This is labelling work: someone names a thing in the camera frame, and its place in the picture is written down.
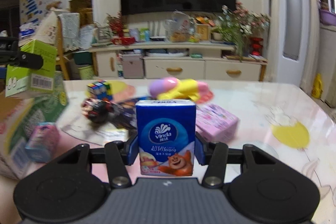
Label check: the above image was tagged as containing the green medicine box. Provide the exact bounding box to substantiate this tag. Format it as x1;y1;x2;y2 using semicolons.
5;39;58;99

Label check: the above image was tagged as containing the pink sticker box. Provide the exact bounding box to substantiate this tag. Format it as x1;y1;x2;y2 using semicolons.
196;103;240;143

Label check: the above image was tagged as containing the blue vinda tissue pack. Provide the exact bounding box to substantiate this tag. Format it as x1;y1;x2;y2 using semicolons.
135;100;197;176

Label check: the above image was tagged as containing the pink blue small box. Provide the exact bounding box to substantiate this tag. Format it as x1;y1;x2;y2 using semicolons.
25;122;60;162

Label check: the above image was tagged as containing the cartoon doll figure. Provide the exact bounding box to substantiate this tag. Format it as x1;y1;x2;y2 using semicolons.
81;98;114;124

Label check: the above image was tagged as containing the open cardboard box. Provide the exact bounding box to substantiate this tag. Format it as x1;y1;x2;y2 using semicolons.
1;76;68;180

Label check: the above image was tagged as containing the rubiks cube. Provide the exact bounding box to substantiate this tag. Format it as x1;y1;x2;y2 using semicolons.
87;80;113;101

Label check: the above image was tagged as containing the green waste bin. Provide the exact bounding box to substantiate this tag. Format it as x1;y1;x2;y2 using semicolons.
78;65;95;80

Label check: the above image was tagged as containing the yellow pink water gun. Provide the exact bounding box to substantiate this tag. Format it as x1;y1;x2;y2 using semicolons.
149;77;214;104

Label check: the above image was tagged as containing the pink storage box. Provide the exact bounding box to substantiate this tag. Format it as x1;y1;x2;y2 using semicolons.
121;54;145;79

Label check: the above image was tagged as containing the cream tv cabinet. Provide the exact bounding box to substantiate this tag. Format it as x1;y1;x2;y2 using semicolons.
89;42;268;81

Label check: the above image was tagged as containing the red gift box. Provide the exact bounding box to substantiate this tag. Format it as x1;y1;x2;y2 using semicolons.
112;37;135;46

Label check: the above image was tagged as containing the red vase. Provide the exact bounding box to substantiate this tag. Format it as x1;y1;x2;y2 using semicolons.
250;37;264;56

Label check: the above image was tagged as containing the framed certificate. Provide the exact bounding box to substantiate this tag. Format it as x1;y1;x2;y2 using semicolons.
196;24;211;42

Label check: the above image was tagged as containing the plastic bag of snacks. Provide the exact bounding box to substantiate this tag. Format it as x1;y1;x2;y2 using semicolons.
164;11;192;43

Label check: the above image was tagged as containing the potted flower plant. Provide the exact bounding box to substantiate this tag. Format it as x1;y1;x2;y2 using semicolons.
211;2;270;61

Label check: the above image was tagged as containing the white air conditioner tower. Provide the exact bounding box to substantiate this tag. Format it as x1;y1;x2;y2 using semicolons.
272;0;319;93

